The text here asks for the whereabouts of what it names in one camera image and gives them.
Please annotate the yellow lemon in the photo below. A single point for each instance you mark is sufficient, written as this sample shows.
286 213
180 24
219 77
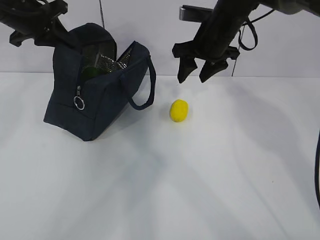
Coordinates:
179 110

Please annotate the navy blue lunch bag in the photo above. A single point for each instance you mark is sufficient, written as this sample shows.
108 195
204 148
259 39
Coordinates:
87 108

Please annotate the dark green cucumber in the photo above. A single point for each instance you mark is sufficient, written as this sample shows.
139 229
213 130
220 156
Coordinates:
91 72

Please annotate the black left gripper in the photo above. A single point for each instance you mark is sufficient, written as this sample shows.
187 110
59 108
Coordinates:
39 20

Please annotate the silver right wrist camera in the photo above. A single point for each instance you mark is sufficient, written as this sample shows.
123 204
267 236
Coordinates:
190 13

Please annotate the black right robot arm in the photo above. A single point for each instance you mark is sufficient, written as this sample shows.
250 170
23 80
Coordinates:
219 26

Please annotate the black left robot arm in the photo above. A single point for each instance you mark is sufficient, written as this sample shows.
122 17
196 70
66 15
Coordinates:
37 20

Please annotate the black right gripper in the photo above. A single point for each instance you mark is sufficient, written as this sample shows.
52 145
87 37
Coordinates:
215 50

